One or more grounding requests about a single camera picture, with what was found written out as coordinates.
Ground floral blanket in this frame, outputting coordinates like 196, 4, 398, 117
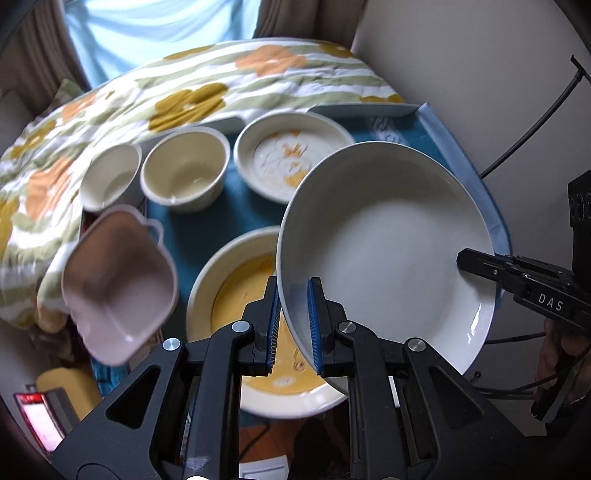
0, 39, 403, 330

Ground large white bowl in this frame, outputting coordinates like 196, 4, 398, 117
276, 141, 502, 393

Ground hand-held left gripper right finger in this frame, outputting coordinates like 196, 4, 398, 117
307, 277, 532, 480

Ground yellow plate with cream rim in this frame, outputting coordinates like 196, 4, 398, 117
186, 226, 349, 420

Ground red lit device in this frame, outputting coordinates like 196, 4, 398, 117
13, 390, 69, 454

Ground teal tablecloth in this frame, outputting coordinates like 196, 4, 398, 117
90, 111, 504, 418

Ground small white ceramic bowl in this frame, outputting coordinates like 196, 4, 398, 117
79, 143, 143, 213

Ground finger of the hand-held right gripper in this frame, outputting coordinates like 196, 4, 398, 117
456, 248, 577, 320

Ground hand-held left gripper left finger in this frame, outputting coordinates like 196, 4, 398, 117
51, 276, 282, 480

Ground black cable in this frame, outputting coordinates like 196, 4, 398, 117
471, 330, 548, 403

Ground cream ceramic bowl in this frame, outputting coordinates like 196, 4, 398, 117
140, 127, 230, 213

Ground cartoon print plate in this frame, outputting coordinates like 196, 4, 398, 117
233, 112, 356, 204

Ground pink square bowl with handles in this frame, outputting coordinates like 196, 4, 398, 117
61, 205, 180, 366

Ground yellow object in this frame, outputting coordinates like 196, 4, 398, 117
36, 367, 101, 416

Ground light blue sheer curtain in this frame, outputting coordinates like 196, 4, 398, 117
64, 0, 265, 83

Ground person's right hand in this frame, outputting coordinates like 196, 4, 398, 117
536, 318, 591, 404

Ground beige curtain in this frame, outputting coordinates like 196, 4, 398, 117
0, 0, 95, 95
252, 0, 370, 52

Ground black curved tube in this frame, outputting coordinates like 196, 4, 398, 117
479, 55, 591, 181

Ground green patterned pillow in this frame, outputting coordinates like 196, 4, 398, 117
52, 78, 89, 110

